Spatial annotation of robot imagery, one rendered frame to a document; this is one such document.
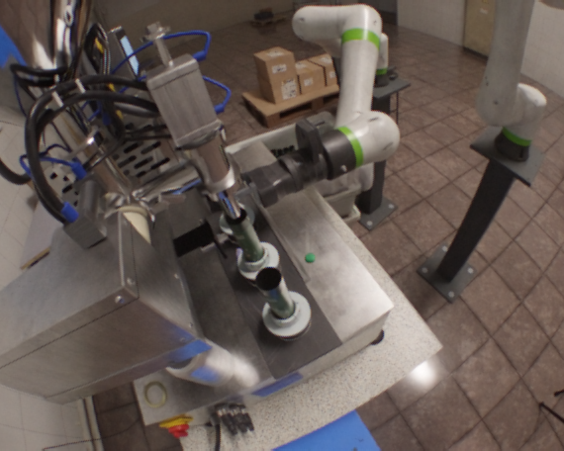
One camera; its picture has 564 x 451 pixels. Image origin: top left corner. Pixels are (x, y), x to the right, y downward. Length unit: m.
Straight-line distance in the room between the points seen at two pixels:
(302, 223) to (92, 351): 0.45
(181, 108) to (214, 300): 0.37
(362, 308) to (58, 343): 0.42
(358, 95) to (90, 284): 0.68
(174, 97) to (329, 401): 0.67
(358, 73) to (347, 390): 0.79
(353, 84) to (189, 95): 0.55
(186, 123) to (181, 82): 0.04
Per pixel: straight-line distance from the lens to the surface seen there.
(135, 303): 0.21
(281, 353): 0.44
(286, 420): 0.72
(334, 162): 0.51
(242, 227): 0.38
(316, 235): 0.54
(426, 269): 1.72
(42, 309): 0.26
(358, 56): 0.79
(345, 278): 0.49
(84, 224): 0.22
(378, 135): 0.55
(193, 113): 0.26
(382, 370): 0.73
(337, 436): 0.87
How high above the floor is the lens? 1.46
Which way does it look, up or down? 51 degrees down
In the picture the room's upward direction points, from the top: 17 degrees counter-clockwise
